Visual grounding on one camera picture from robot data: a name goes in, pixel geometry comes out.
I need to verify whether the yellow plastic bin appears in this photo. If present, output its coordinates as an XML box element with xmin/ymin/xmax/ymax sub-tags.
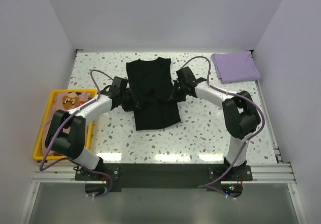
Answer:
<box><xmin>33</xmin><ymin>89</ymin><xmax>97</xmax><ymax>161</ymax></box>

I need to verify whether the pink printed t-shirt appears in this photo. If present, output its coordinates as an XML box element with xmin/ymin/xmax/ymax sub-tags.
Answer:
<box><xmin>42</xmin><ymin>91</ymin><xmax>93</xmax><ymax>154</ymax></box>

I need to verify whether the black t-shirt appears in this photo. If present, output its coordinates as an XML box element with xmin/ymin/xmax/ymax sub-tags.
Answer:
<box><xmin>126</xmin><ymin>57</ymin><xmax>181</xmax><ymax>131</ymax></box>

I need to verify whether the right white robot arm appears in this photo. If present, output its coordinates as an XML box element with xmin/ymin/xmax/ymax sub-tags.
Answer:
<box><xmin>172</xmin><ymin>67</ymin><xmax>265</xmax><ymax>180</ymax></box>

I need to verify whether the aluminium extrusion rail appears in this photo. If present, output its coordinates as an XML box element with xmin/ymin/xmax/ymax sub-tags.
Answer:
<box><xmin>33</xmin><ymin>163</ymin><xmax>296</xmax><ymax>186</ymax></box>

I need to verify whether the folded purple t-shirt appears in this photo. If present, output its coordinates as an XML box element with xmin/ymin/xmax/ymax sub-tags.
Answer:
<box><xmin>211</xmin><ymin>50</ymin><xmax>261</xmax><ymax>84</ymax></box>

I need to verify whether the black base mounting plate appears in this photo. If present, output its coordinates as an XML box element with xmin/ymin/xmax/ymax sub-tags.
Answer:
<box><xmin>74</xmin><ymin>162</ymin><xmax>254</xmax><ymax>193</ymax></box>

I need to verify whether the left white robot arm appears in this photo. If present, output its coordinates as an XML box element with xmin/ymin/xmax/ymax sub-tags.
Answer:
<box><xmin>43</xmin><ymin>77</ymin><xmax>135</xmax><ymax>180</ymax></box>

